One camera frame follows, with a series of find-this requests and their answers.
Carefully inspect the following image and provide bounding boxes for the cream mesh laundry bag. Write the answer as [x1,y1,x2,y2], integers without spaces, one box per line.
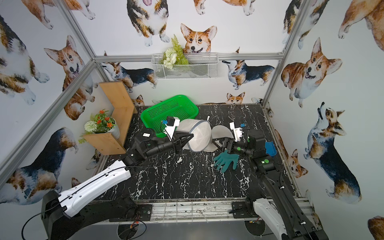
[204,125,234,152]

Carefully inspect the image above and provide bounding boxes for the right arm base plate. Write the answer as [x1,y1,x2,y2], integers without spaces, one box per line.
[229,199,258,219]

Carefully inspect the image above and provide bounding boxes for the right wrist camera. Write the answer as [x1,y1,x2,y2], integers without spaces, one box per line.
[230,122,246,142]

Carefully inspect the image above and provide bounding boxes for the green rubber glove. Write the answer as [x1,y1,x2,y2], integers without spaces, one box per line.
[213,150,240,173]

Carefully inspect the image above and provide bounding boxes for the white flower fern bouquet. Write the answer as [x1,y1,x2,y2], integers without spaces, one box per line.
[160,35,189,70]

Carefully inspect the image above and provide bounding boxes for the white wire wall basket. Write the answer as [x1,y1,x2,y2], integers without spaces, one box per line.
[151,54,219,80]

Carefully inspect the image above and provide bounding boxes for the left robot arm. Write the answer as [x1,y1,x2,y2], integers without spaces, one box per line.
[41,128,194,240]

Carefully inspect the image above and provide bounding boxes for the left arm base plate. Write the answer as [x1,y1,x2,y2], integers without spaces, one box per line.
[109,204,153,223]

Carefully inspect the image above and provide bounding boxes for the potted flower plant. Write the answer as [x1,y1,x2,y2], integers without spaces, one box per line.
[79,109,121,144]

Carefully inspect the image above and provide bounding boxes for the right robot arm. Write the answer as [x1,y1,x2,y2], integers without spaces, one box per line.
[212,136,328,240]

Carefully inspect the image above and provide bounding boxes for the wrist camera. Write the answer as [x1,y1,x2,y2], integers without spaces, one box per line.
[161,117,180,141]
[230,122,246,142]

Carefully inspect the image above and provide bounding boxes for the green plastic basket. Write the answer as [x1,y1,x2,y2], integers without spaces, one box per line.
[141,95,199,138]

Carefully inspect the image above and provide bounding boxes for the wooden shelf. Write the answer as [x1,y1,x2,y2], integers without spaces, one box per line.
[82,80,136,156]

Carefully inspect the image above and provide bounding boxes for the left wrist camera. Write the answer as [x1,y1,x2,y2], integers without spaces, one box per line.
[161,117,180,141]

